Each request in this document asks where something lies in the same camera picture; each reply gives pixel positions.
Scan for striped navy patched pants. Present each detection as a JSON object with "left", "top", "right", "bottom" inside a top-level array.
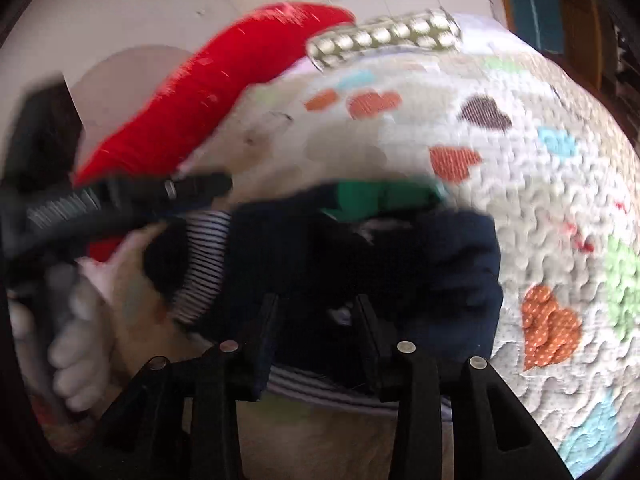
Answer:
[{"left": 142, "top": 181, "right": 503, "bottom": 411}]

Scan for white gloved left hand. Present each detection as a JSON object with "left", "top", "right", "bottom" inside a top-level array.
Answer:
[{"left": 9, "top": 263, "right": 113, "bottom": 414}]

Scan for long red bolster pillow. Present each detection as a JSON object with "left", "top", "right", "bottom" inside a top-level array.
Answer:
[{"left": 71, "top": 1, "right": 357, "bottom": 264}]

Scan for beige round headboard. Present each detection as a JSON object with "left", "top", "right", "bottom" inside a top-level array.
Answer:
[{"left": 70, "top": 46, "right": 191, "bottom": 167}]

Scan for quilted heart pattern bedspread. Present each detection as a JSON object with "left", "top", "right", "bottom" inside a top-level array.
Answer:
[{"left": 98, "top": 46, "right": 640, "bottom": 480}]

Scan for brown wooden door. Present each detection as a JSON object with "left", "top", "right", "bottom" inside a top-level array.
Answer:
[{"left": 556, "top": 0, "right": 617, "bottom": 93}]

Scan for olive white patterned pillow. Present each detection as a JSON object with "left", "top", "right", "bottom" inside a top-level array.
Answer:
[{"left": 306, "top": 9, "right": 462, "bottom": 72}]

